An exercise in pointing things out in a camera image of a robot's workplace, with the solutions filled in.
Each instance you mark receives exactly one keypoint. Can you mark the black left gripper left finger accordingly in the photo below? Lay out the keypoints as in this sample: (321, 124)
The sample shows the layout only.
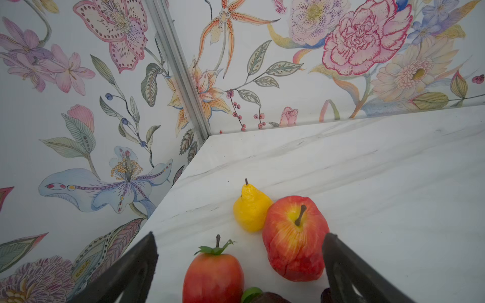
(128, 280)

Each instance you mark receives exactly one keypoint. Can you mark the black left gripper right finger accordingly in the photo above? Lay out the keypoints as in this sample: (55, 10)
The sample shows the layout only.
(351, 279)

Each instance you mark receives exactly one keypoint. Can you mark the red yellow toy apple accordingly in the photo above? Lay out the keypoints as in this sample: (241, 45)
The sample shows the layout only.
(293, 236)

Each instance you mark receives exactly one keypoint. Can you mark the dark purple toy grape bunch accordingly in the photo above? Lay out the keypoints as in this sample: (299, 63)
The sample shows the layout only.
(326, 296)

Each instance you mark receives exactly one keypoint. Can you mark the aluminium corner post left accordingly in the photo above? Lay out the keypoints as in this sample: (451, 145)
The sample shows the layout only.
(166, 31)

